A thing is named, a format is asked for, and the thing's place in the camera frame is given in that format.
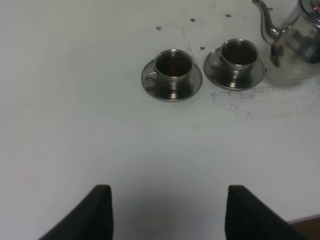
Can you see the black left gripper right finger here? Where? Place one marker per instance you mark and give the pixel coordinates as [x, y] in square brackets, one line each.
[248, 218]

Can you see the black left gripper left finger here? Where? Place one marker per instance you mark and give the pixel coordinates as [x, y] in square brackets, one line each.
[91, 219]

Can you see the stainless steel teapot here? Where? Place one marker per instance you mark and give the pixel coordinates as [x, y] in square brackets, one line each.
[295, 46]

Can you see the left stainless steel saucer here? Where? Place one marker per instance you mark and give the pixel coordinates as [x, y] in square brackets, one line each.
[169, 91]

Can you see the stainless steel saucer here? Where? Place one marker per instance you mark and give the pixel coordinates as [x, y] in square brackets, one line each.
[232, 80]
[169, 91]

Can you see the right stainless steel saucer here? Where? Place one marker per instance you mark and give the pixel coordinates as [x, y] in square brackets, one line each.
[232, 80]

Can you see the right stainless steel teacup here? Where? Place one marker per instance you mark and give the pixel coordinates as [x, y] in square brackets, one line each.
[239, 54]

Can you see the stainless steel teacup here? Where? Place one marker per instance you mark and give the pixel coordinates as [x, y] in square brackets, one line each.
[239, 54]
[172, 69]

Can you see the left stainless steel teacup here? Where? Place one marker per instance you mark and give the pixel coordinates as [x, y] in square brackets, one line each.
[172, 69]

